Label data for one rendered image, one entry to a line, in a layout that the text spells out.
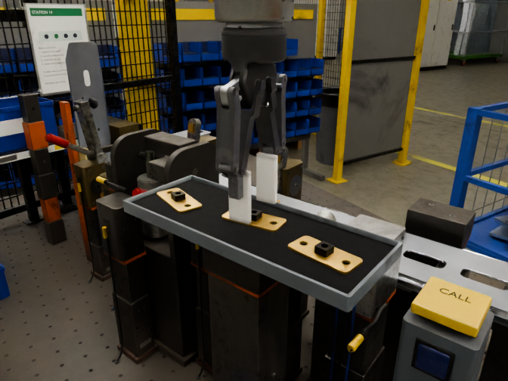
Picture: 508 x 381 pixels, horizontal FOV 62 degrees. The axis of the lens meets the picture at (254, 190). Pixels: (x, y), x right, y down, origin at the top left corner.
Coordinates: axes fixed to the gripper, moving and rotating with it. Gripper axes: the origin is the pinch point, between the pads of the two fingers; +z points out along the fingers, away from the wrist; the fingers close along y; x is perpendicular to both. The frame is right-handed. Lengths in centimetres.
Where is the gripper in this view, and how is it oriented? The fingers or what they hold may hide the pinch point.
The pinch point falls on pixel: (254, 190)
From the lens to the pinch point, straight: 55.8
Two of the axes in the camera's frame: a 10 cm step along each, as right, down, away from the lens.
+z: 0.0, 9.2, 3.8
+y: 5.0, -3.3, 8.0
